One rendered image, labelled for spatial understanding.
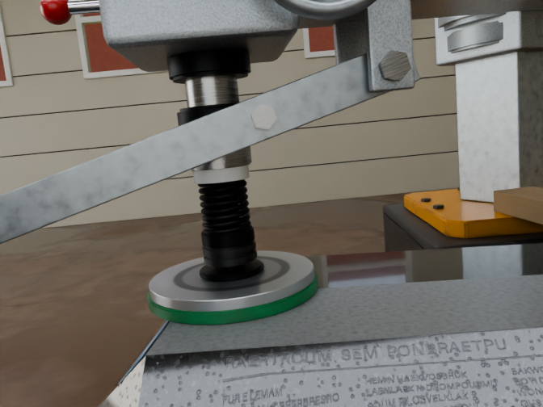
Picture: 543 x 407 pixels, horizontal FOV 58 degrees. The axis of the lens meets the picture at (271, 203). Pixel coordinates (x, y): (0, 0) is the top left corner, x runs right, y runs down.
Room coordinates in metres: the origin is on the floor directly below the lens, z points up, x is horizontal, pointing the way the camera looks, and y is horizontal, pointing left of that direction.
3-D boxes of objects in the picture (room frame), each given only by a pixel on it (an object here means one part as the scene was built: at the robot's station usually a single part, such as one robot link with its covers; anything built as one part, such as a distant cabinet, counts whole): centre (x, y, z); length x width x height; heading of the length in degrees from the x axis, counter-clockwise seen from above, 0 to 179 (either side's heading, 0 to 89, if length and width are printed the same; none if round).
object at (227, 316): (0.62, 0.06, 0.84); 0.22 x 0.22 x 0.04
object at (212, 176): (0.62, 0.06, 0.99); 0.07 x 0.07 x 0.04
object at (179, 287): (0.62, 0.06, 0.84); 0.21 x 0.21 x 0.01
